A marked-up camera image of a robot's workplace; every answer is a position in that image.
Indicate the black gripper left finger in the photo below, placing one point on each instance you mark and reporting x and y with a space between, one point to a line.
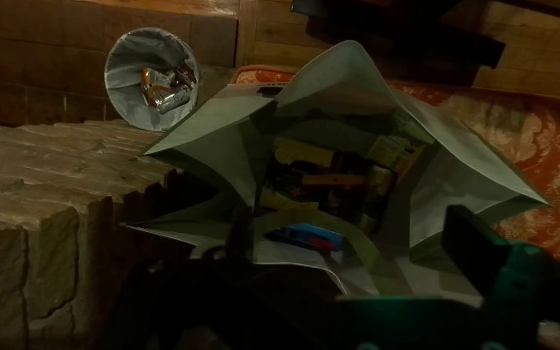
228 304

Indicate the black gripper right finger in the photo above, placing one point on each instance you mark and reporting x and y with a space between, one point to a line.
487 259

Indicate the yellow and black box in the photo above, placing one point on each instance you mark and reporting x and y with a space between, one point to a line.
359 178

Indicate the red patterned rug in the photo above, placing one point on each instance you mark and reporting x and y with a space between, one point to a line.
539 148

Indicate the crumpled shiny wrappers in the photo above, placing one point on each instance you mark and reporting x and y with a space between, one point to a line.
164 90

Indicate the white round waste bin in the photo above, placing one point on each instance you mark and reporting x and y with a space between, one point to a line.
131 65

